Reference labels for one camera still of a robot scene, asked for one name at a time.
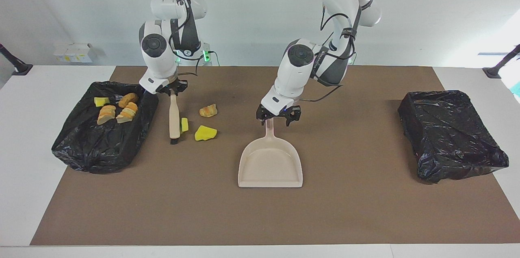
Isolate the bin with black trash bag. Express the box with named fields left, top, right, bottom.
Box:
left=51, top=81, right=160, bottom=175
left=397, top=90, right=510, bottom=184

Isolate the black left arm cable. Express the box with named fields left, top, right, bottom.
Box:
left=300, top=4, right=358, bottom=102

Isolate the beige plastic dustpan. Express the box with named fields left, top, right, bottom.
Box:
left=237, top=118, right=304, bottom=189

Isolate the brown bread roll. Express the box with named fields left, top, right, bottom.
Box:
left=118, top=93, right=139, bottom=108

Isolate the brown table mat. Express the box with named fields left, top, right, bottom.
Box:
left=30, top=66, right=520, bottom=246

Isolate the beige brush with black bristles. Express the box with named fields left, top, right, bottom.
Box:
left=168, top=93, right=182, bottom=145

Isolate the large yellow sponge piece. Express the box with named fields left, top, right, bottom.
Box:
left=194, top=125, right=218, bottom=142

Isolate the pale bread chunk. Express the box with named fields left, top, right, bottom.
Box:
left=97, top=105, right=117, bottom=126

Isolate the white wall socket box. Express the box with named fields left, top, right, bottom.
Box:
left=66, top=43, right=93, bottom=63

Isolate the pale sandwich piece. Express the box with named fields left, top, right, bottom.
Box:
left=116, top=102, right=139, bottom=124

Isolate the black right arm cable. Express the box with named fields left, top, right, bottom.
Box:
left=145, top=0, right=204, bottom=76

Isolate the black stand foot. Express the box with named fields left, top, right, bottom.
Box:
left=0, top=43, right=33, bottom=76
left=483, top=45, right=520, bottom=79

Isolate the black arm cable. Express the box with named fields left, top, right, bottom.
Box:
left=300, top=4, right=358, bottom=102
left=145, top=0, right=204, bottom=76

